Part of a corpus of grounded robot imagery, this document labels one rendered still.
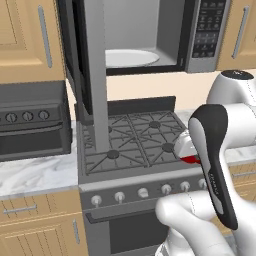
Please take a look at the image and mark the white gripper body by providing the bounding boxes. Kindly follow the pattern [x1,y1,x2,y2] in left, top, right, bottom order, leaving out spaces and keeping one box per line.
[173,129,201,160]

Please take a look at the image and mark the red mug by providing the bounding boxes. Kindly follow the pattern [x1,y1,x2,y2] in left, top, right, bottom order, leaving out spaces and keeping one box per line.
[179,154,202,165]

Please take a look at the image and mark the white microwave turntable plate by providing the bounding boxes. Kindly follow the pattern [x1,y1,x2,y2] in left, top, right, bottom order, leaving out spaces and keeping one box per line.
[105,48,161,70]

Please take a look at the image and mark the grey microwave door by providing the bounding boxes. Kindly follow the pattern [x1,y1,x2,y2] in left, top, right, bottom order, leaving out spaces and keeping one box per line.
[57,0,110,153]

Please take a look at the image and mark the grey microwave oven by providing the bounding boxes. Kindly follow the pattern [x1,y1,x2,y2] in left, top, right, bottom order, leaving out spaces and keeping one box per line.
[56,0,233,77]

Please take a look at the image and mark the white stove knob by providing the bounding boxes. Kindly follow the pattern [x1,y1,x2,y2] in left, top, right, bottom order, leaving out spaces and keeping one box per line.
[160,183,173,196]
[179,180,192,193]
[113,191,127,204]
[90,194,104,208]
[197,178,208,190]
[137,186,150,200]

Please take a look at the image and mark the grey gas stove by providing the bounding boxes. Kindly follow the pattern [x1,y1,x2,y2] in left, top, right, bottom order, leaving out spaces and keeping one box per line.
[75,95,234,256]

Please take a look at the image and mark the tan drawer front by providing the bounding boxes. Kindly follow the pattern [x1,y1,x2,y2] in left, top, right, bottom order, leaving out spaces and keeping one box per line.
[0,190,83,225]
[228,162,256,188]

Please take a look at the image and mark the dark oven door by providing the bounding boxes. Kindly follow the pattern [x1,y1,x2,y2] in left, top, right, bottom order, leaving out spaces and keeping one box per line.
[83,199,172,256]

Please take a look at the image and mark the grey toaster oven knob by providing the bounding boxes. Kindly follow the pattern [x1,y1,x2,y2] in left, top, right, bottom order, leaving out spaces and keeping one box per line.
[21,110,35,123]
[37,109,51,121]
[5,112,18,124]

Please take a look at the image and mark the dark grey toaster oven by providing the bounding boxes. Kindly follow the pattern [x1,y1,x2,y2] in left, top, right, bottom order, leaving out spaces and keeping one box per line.
[0,79,73,163]

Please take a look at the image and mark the tan base cupboard door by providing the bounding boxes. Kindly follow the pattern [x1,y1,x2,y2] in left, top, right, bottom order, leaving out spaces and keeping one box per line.
[0,213,90,256]

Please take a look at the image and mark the grey oven door handle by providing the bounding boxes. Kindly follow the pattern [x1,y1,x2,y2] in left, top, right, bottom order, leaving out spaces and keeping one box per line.
[84,201,162,225]

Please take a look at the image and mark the grey cupboard handle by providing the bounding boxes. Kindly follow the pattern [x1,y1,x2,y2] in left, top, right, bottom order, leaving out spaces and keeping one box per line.
[72,218,82,245]
[231,5,251,61]
[37,4,54,69]

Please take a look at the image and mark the tan wall cupboard door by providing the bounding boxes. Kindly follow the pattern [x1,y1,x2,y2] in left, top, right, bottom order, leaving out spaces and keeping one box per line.
[0,0,67,85]
[215,0,256,72]

